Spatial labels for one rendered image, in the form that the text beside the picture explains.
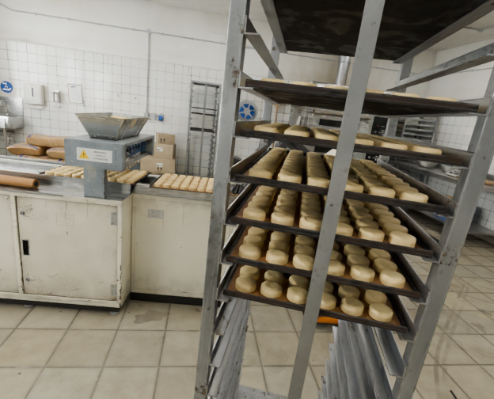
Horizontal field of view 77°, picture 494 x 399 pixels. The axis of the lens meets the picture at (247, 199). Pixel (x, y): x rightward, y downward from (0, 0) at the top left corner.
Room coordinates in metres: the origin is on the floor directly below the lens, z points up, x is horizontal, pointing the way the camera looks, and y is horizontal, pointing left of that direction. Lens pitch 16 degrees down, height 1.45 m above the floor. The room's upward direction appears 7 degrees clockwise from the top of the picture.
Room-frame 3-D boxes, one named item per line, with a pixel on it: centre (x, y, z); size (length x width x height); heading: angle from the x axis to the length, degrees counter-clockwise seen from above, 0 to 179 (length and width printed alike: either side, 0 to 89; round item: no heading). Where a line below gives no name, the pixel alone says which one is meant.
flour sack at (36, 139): (5.01, 3.25, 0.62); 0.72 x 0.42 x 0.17; 106
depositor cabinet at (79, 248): (2.09, 1.41, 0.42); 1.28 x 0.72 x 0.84; 94
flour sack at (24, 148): (4.96, 3.55, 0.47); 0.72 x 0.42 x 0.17; 10
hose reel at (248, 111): (6.03, 0.21, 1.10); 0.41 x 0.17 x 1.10; 99
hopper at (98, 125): (2.13, 0.94, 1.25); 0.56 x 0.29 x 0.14; 4
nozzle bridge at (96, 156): (2.13, 0.94, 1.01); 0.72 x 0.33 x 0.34; 4
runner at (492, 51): (0.86, -0.41, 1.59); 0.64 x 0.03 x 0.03; 171
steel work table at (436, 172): (5.00, -3.17, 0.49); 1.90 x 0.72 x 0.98; 9
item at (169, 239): (2.16, 0.43, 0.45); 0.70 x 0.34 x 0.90; 94
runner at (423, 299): (0.86, -0.41, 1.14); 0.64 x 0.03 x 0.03; 171
